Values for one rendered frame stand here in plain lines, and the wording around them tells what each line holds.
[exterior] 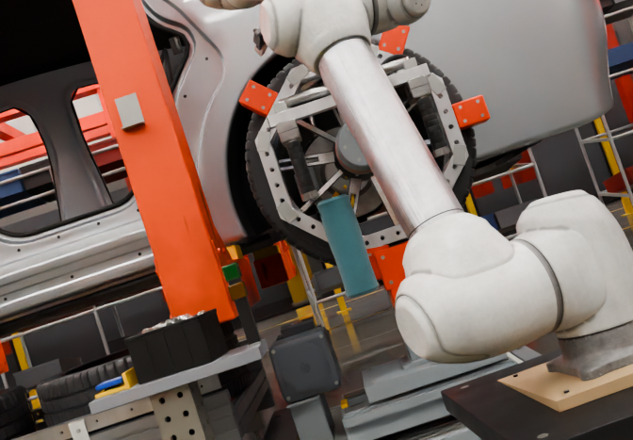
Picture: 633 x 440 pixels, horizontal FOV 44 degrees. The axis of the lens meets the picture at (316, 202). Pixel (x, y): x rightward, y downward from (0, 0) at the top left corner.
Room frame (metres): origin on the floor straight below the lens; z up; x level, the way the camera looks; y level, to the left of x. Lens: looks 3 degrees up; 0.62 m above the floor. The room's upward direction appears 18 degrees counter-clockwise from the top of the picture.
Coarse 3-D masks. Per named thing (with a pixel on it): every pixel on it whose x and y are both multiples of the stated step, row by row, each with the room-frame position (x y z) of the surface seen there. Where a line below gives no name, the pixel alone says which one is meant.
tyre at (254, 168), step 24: (408, 48) 2.23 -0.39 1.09; (288, 72) 2.22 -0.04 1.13; (432, 72) 2.21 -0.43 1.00; (456, 96) 2.21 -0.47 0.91; (264, 120) 2.22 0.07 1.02; (264, 192) 2.22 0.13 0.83; (456, 192) 2.21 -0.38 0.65; (264, 216) 2.24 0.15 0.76; (288, 240) 2.23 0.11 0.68; (312, 240) 2.22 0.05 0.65
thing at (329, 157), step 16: (320, 80) 2.23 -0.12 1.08; (400, 96) 2.43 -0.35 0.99; (336, 112) 2.24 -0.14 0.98; (304, 128) 2.26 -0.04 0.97; (272, 144) 2.22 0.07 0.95; (288, 160) 2.24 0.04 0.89; (320, 160) 2.24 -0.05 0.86; (336, 160) 2.24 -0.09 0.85; (336, 176) 2.24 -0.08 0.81; (352, 176) 2.24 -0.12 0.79; (368, 176) 2.24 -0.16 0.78; (288, 192) 2.29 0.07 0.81; (320, 192) 2.24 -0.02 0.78; (352, 192) 2.24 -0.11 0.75; (304, 208) 2.24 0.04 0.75
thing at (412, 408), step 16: (480, 368) 2.22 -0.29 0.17; (496, 368) 2.16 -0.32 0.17; (432, 384) 2.22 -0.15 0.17; (448, 384) 2.16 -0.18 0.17; (352, 400) 2.41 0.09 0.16; (384, 400) 2.23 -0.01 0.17; (400, 400) 2.16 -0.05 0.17; (416, 400) 2.16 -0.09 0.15; (432, 400) 2.15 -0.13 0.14; (352, 416) 2.16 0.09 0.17; (368, 416) 2.16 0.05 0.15; (384, 416) 2.16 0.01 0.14; (400, 416) 2.16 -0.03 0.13; (416, 416) 2.16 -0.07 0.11; (432, 416) 2.15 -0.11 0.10; (352, 432) 2.16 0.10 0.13; (368, 432) 2.16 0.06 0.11; (384, 432) 2.16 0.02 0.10
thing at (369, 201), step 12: (336, 132) 2.73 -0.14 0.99; (312, 144) 2.73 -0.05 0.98; (324, 144) 2.73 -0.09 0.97; (324, 168) 2.73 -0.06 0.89; (324, 180) 2.73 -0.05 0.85; (348, 180) 2.68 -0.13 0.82; (360, 192) 2.73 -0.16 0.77; (372, 192) 2.73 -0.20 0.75; (360, 204) 2.73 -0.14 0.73; (372, 204) 2.73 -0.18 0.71; (360, 216) 2.75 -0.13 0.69
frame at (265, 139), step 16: (288, 80) 2.13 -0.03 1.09; (304, 80) 2.15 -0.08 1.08; (432, 80) 2.13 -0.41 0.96; (432, 96) 2.13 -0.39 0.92; (272, 112) 2.14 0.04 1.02; (448, 112) 2.13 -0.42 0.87; (448, 128) 2.13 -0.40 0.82; (256, 144) 2.14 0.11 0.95; (448, 144) 2.14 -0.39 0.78; (464, 144) 2.13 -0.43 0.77; (272, 160) 2.14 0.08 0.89; (448, 160) 2.17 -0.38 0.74; (464, 160) 2.13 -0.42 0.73; (272, 176) 2.14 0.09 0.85; (448, 176) 2.13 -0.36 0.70; (272, 192) 2.14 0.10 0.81; (288, 208) 2.13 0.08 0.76; (304, 224) 2.14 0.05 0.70; (320, 224) 2.14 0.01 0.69; (368, 240) 2.13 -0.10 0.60; (384, 240) 2.13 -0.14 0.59
